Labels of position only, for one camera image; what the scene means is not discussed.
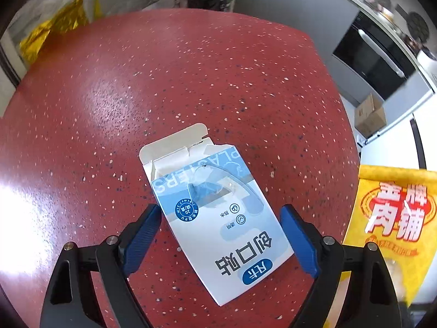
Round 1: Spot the white blue plaster box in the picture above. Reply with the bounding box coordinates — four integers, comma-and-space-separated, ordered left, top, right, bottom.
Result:
139, 123, 293, 306

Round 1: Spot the yellow snack bag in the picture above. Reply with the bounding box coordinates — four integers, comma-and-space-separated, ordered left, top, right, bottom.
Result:
343, 165, 436, 315

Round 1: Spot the cardboard box on floor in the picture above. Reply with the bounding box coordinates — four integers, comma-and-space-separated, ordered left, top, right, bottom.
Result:
354, 94, 387, 139

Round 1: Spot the white refrigerator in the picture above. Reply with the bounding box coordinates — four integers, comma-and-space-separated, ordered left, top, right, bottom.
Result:
361, 95, 436, 171

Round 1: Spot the black built-in oven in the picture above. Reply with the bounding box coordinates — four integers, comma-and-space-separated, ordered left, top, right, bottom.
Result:
333, 12, 415, 100

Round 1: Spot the gold foil bag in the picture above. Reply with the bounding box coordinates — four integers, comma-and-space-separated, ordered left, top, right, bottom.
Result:
19, 0, 89, 65

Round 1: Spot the round black baking pan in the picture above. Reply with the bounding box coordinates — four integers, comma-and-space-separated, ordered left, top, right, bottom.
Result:
406, 11, 430, 44

